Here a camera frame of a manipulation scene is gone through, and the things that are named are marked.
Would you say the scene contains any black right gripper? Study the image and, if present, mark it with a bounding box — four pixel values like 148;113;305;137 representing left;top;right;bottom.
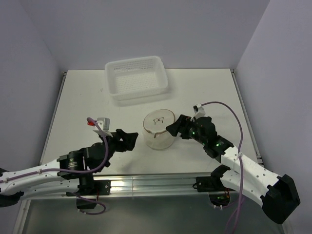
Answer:
166;114;207;145

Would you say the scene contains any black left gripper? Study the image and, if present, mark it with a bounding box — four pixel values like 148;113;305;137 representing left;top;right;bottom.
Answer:
99;128;138;160

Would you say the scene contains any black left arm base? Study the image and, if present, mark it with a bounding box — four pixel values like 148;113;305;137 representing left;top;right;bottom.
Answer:
66;180;111;215

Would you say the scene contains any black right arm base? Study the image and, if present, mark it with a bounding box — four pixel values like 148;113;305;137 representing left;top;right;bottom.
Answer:
192;176;231;207

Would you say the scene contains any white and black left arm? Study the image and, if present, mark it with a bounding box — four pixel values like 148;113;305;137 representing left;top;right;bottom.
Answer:
0;129;138;207

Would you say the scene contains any white perforated plastic basket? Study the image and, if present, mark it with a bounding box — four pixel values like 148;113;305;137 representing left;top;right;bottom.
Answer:
105;56;169;101

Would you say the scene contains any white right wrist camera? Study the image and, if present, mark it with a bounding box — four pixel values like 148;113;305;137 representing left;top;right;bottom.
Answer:
191;103;206;122

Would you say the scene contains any aluminium rail frame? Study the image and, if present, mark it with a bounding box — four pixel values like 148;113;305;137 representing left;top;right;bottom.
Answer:
12;69;293;234

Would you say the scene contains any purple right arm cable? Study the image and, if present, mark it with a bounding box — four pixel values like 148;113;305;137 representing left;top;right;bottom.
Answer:
201;101;245;234

